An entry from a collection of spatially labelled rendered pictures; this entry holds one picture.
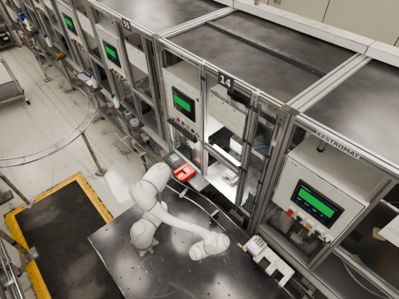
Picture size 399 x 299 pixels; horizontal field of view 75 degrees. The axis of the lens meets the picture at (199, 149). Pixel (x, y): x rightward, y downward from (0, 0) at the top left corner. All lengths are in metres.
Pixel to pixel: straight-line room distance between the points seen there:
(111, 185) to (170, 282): 1.78
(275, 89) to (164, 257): 1.56
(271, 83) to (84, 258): 2.60
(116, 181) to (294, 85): 2.73
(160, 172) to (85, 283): 1.77
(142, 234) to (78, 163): 2.18
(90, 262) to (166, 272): 1.16
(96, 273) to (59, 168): 1.66
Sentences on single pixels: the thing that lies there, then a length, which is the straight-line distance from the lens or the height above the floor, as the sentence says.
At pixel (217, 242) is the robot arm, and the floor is 1.23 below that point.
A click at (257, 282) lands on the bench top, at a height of 0.68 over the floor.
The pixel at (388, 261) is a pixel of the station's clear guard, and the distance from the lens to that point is 1.65.
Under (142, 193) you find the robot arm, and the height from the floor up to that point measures 1.50.
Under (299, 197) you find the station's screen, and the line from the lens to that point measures 1.56.
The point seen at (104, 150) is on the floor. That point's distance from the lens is 4.08.
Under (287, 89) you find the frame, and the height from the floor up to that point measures 2.01.
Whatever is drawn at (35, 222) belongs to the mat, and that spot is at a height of 0.01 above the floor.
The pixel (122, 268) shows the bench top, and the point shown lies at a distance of 2.35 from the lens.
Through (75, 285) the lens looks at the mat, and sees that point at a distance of 3.18.
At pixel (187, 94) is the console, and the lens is 1.86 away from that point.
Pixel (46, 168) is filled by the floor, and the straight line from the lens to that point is 4.22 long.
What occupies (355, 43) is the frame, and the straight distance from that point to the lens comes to 1.95.
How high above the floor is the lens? 2.83
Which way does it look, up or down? 48 degrees down
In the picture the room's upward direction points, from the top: 1 degrees counter-clockwise
